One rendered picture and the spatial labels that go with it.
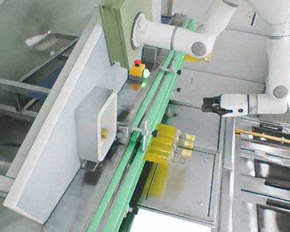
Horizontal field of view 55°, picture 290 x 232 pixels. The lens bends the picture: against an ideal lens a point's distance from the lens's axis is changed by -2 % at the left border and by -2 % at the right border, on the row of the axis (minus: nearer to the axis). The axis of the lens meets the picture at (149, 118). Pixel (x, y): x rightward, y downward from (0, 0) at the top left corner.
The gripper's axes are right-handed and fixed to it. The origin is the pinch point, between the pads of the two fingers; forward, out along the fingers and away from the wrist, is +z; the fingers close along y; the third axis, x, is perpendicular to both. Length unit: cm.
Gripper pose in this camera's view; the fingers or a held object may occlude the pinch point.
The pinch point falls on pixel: (207, 104)
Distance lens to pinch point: 113.2
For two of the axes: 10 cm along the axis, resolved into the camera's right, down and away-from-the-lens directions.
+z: -9.5, 0.0, 3.0
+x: -1.7, -8.3, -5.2
